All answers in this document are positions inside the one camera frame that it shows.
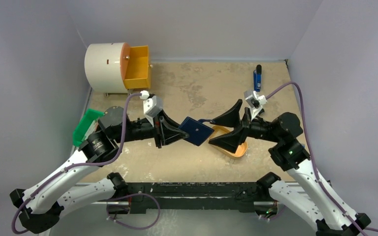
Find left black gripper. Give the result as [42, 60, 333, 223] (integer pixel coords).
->
[114, 108, 189, 148]

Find blue leather card holder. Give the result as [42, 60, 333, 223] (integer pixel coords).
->
[179, 117, 214, 146]

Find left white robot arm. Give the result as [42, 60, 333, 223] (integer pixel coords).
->
[10, 106, 189, 234]

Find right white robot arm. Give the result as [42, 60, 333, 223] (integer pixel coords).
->
[209, 100, 371, 236]

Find tan oval plastic tray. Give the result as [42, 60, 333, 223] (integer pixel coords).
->
[208, 125, 248, 159]

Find blue black utility tool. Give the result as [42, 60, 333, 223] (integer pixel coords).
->
[253, 64, 262, 92]

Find orange plastic drawer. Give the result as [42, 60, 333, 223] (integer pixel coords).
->
[123, 45, 152, 89]

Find sticks in green bin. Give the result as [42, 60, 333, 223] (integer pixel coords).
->
[83, 119, 98, 141]

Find green plastic bin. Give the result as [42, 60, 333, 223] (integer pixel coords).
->
[72, 109, 104, 147]

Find white cylindrical drawer cabinet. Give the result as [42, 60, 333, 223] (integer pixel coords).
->
[84, 42, 130, 93]

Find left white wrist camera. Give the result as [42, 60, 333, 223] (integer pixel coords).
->
[140, 90, 163, 126]

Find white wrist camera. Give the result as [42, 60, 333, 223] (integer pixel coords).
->
[140, 90, 163, 126]
[244, 90, 267, 121]

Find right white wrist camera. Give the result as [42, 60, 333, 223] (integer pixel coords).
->
[244, 90, 267, 121]

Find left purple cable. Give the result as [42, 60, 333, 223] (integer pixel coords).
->
[11, 92, 143, 235]

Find purple cable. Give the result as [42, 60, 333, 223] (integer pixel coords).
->
[264, 81, 378, 236]
[11, 92, 143, 235]

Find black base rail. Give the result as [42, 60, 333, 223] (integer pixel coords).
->
[107, 182, 284, 217]

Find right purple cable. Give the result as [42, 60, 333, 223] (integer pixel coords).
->
[264, 81, 378, 236]

